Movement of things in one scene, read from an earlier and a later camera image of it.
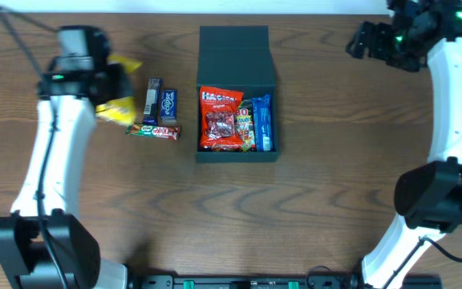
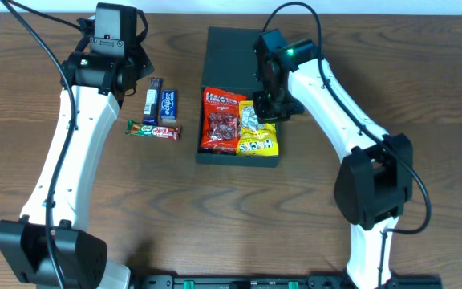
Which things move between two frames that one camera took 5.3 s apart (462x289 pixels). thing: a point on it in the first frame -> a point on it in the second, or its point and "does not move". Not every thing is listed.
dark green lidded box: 237,96 does not move
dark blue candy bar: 151,104 does not move
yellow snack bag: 123,109 -> 255,139
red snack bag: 217,118 does not move
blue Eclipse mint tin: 168,107 does not move
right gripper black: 374,42 -> 273,111
